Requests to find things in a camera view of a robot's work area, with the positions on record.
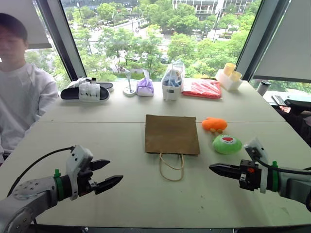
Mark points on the red flat plastic package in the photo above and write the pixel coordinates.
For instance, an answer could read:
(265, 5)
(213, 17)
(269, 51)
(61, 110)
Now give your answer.
(201, 88)

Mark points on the white tumbler with black lid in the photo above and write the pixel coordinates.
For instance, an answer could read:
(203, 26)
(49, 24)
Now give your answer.
(263, 88)

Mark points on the grey computer keyboard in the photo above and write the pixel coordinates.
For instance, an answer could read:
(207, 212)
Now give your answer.
(279, 100)

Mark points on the clear plastic bag with toys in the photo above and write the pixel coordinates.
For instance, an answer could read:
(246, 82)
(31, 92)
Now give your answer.
(173, 75)

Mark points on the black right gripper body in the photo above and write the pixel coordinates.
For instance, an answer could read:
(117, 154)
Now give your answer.
(250, 177)

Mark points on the white cup holder block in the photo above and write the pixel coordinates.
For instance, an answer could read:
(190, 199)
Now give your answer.
(227, 82)

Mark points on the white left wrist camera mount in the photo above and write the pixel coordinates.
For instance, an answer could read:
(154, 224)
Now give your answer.
(78, 155)

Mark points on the person in white sweatshirt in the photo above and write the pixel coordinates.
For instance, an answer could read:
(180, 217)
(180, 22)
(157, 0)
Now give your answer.
(19, 97)

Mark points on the person in dark clothes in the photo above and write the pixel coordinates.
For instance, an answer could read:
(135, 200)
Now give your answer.
(298, 121)

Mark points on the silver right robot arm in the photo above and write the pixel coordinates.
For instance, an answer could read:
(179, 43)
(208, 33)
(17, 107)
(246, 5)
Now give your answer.
(294, 184)

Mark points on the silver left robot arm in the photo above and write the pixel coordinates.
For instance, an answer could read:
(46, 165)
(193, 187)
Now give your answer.
(31, 194)

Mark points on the metal stand with white base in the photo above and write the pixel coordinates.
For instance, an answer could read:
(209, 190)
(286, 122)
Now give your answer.
(129, 91)

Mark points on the grey roller blind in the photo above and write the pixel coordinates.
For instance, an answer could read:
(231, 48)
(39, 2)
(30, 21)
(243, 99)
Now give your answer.
(289, 41)
(22, 21)

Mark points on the purple cloth pouch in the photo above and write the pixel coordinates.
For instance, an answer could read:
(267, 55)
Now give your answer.
(145, 87)

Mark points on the green round plush toy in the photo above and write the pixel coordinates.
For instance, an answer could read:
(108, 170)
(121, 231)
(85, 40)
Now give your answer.
(227, 145)

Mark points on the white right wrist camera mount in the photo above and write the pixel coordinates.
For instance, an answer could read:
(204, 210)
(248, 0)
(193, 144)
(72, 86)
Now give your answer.
(257, 146)

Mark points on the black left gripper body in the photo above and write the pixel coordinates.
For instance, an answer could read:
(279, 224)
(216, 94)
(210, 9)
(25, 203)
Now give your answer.
(85, 180)

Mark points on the dark window frame pillar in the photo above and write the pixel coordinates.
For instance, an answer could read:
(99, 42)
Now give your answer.
(262, 36)
(63, 41)

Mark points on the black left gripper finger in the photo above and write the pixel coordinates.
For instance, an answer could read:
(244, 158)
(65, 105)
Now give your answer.
(109, 182)
(100, 163)

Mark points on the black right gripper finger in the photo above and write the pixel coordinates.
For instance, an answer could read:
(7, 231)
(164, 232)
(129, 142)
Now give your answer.
(226, 167)
(229, 174)

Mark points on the pale yellow plastic cup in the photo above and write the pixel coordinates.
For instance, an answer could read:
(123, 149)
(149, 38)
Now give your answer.
(229, 68)
(235, 76)

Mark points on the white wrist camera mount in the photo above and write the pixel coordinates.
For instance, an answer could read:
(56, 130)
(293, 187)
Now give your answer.
(78, 155)
(257, 146)

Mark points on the white plastic bin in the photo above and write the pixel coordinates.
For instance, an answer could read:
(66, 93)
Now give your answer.
(171, 93)

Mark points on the orange plush toy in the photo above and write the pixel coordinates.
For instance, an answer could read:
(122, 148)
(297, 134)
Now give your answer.
(215, 123)

